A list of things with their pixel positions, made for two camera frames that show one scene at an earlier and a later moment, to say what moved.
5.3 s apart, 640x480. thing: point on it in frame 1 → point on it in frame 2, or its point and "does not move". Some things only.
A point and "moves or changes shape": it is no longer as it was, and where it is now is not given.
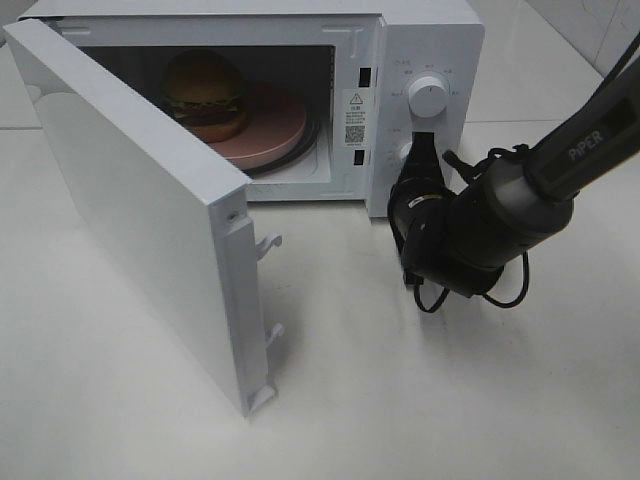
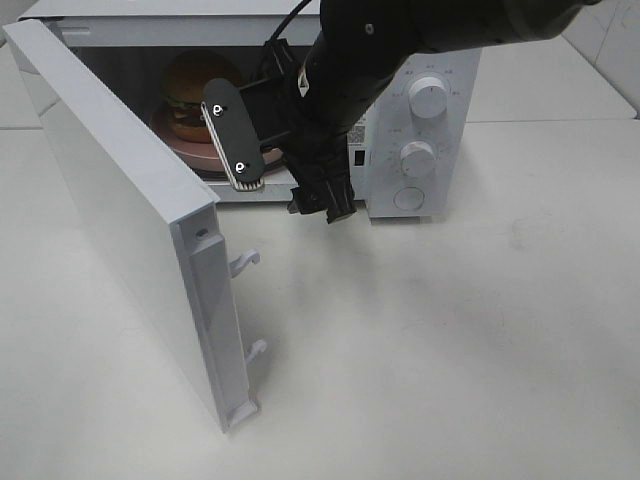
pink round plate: [276, 123] moves or changes shape
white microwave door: [181, 205] moves or changes shape
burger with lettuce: [203, 90] does not move
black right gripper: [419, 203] → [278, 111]
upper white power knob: [427, 96] does not move
